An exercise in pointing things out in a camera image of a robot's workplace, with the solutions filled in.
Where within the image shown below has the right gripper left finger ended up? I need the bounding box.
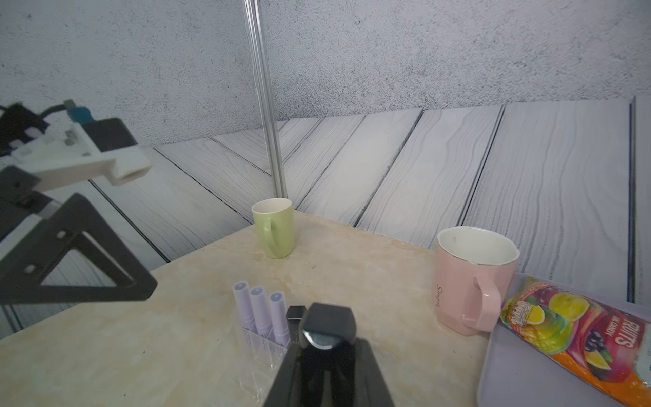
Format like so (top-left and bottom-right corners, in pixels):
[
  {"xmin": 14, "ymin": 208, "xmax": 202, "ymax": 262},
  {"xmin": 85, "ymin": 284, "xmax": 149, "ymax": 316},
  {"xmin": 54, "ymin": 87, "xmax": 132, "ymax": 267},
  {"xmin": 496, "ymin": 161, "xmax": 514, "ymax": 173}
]
[{"xmin": 263, "ymin": 344, "xmax": 303, "ymax": 407}]

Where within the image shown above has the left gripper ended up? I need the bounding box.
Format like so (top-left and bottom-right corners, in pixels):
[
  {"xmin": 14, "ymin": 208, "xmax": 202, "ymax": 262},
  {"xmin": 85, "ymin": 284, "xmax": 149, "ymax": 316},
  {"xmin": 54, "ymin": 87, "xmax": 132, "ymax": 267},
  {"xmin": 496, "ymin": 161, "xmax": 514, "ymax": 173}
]
[{"xmin": 1, "ymin": 166, "xmax": 158, "ymax": 305}]

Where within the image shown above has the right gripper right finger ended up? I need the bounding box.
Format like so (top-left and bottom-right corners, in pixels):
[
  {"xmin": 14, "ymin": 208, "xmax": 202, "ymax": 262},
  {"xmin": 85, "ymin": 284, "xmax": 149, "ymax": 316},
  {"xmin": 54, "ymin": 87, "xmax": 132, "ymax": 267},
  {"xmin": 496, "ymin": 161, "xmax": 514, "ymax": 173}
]
[{"xmin": 354, "ymin": 338, "xmax": 394, "ymax": 407}]

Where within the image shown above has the clear acrylic lipstick organizer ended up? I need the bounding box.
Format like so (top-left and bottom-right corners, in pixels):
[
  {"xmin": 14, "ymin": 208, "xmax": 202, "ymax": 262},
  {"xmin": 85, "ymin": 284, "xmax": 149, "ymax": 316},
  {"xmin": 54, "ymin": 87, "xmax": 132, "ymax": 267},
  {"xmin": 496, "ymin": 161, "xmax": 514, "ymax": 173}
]
[{"xmin": 209, "ymin": 311, "xmax": 288, "ymax": 406}]

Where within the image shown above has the black lipstick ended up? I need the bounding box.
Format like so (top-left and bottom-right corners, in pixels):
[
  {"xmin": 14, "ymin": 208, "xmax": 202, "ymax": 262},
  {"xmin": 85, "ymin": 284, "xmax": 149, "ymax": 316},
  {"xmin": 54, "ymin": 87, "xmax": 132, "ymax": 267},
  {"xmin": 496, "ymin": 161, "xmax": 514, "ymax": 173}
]
[
  {"xmin": 286, "ymin": 305, "xmax": 307, "ymax": 344},
  {"xmin": 299, "ymin": 303, "xmax": 357, "ymax": 406}
]

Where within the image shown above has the lavender lipstick tube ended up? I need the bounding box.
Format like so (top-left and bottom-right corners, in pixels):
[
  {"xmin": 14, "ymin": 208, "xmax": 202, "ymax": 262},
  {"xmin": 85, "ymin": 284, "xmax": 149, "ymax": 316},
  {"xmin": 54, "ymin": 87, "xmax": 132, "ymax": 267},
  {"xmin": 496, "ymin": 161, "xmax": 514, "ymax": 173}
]
[
  {"xmin": 250, "ymin": 286, "xmax": 273, "ymax": 337},
  {"xmin": 232, "ymin": 281, "xmax": 257, "ymax": 333},
  {"xmin": 269, "ymin": 291, "xmax": 291, "ymax": 347}
]

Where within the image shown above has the lavender tray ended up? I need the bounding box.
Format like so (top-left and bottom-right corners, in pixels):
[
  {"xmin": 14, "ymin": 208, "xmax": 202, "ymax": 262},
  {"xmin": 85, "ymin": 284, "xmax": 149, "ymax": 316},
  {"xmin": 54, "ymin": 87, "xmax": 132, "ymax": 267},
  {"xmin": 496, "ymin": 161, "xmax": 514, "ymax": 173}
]
[{"xmin": 477, "ymin": 274, "xmax": 650, "ymax": 406}]

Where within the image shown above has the pink mug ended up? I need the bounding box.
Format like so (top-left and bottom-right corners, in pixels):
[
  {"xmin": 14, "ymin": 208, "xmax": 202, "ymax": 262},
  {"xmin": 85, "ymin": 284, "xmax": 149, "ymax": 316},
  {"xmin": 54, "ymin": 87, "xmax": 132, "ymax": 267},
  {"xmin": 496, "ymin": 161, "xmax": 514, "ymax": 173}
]
[{"xmin": 432, "ymin": 227, "xmax": 520, "ymax": 336}]

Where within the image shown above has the green mug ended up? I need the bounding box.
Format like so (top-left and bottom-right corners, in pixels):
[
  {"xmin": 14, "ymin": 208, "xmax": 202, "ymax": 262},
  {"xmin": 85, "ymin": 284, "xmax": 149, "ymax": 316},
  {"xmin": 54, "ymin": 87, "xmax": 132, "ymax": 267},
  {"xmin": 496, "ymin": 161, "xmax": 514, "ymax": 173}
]
[{"xmin": 252, "ymin": 198, "xmax": 295, "ymax": 259}]

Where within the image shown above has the colourful snack bag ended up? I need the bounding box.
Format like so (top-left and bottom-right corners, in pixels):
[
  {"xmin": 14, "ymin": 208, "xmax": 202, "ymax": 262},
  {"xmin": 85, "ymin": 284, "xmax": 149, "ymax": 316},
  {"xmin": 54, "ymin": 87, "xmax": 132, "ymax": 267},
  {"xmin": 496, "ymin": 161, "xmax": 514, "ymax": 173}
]
[{"xmin": 500, "ymin": 277, "xmax": 650, "ymax": 406}]

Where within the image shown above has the left frame post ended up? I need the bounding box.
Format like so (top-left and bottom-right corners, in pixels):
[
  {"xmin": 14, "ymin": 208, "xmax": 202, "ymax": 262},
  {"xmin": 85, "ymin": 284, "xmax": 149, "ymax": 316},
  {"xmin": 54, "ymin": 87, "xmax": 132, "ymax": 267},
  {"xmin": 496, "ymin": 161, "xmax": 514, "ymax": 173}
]
[{"xmin": 242, "ymin": 0, "xmax": 288, "ymax": 198}]

